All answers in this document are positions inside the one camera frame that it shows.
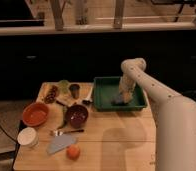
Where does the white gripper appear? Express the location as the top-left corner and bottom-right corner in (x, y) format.
(119, 75), (136, 101)

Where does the blue sponge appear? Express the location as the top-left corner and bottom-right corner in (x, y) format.
(111, 94), (128, 106)

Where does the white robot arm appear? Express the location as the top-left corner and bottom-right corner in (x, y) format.
(120, 58), (196, 171)

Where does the green plastic tray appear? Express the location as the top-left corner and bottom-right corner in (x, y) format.
(93, 76), (147, 112)

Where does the dark metal cup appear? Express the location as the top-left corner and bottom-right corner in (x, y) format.
(69, 84), (80, 99)

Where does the dark red bowl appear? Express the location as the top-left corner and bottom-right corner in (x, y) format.
(65, 105), (88, 128)

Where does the wooden cutting board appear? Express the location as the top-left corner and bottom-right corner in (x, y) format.
(56, 94), (76, 107)

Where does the green cup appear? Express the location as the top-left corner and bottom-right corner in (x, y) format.
(58, 80), (69, 93)

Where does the bunch of dark grapes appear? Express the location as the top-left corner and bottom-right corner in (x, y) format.
(44, 85), (58, 104)

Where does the orange fruit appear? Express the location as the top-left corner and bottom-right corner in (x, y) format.
(66, 144), (80, 160)

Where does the light blue cloth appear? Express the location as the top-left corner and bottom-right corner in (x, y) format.
(47, 134), (77, 155)

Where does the orange bowl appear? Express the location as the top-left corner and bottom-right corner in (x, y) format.
(22, 102), (49, 127)

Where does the white cup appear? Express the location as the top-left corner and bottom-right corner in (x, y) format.
(17, 127), (38, 148)

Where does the white handled brush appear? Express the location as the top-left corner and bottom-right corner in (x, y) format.
(82, 86), (93, 105)

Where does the metal fork dark handle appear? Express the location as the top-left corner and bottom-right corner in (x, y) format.
(50, 129), (84, 136)

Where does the black cable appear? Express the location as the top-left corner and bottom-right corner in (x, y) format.
(0, 114), (19, 145)

